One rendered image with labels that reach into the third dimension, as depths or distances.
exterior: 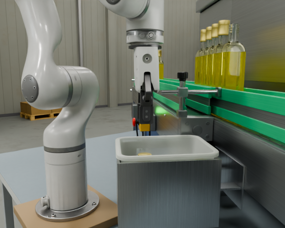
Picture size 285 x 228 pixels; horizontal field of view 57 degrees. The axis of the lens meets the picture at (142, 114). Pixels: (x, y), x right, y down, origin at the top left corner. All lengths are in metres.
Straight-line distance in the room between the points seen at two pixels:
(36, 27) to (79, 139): 0.33
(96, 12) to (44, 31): 8.21
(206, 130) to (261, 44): 0.33
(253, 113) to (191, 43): 11.15
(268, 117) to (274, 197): 0.15
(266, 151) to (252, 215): 0.41
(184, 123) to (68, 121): 0.33
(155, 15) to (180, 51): 10.62
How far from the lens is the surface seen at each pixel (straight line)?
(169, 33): 10.84
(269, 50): 0.88
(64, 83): 0.72
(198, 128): 0.75
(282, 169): 0.51
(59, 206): 0.83
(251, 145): 0.59
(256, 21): 0.96
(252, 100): 0.62
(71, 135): 0.76
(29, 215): 0.87
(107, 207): 0.85
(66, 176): 0.79
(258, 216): 0.92
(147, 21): 0.58
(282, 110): 0.53
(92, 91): 0.80
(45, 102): 0.71
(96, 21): 8.93
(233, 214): 0.90
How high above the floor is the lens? 1.18
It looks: 9 degrees down
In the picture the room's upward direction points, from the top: straight up
